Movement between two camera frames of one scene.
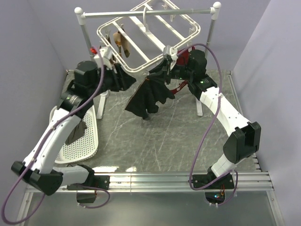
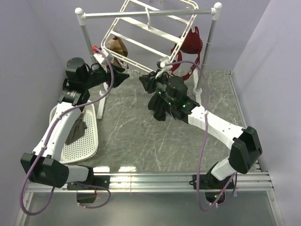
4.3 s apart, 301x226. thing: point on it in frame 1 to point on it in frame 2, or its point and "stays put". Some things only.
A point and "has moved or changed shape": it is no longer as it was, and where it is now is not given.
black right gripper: [158, 76] to [148, 83]
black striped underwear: [154, 90] to [159, 106]
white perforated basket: [86, 145] stays put
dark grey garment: [77, 133] stays put
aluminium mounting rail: [245, 182] stays put
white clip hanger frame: [178, 44] has moved or changed shape
